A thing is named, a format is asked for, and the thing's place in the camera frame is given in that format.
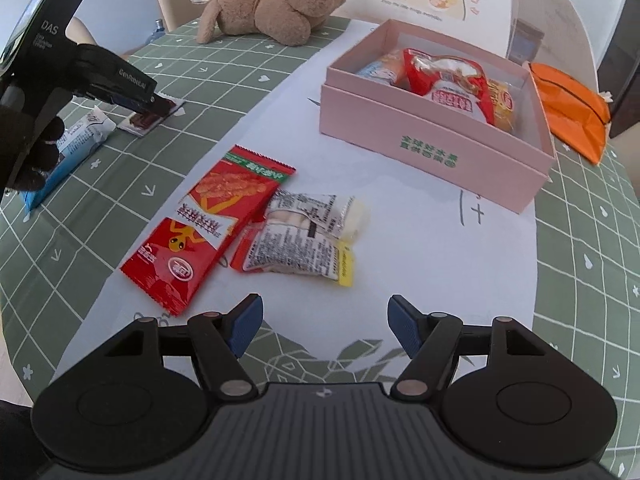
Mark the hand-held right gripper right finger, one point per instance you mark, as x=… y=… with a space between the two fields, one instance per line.
x=405 y=327

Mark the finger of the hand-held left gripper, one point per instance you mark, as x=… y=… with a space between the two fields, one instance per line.
x=155 y=106

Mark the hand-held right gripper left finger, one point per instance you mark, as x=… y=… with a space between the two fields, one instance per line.
x=245 y=327

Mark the small dark brown packet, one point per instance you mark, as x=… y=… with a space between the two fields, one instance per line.
x=145 y=124

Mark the pink cardboard box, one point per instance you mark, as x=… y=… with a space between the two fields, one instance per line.
x=425 y=145

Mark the tan snack packet blue end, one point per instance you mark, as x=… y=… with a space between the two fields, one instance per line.
x=382 y=67

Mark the red white snack pouch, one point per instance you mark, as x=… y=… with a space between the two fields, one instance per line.
x=450 y=90

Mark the yellow snack packet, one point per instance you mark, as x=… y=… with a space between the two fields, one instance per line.
x=502 y=105

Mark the person's left hand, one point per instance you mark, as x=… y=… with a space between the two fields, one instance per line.
x=35 y=145

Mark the blue white snack packet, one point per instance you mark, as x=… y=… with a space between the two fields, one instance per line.
x=82 y=137

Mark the white cartoon printed mat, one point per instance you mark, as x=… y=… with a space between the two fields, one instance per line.
x=400 y=240

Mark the white packet red yellow edges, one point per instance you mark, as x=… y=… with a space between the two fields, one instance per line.
x=295 y=255

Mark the long red snack packet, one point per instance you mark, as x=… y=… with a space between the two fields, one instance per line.
x=200 y=230

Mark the brown plush toy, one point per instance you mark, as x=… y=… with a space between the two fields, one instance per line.
x=280 y=10

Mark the green checked tablecloth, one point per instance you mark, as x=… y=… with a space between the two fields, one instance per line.
x=575 y=260

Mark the orange bag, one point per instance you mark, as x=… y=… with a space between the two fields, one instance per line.
x=565 y=105

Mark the grey blue rectangular object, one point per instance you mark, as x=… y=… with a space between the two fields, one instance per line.
x=527 y=40

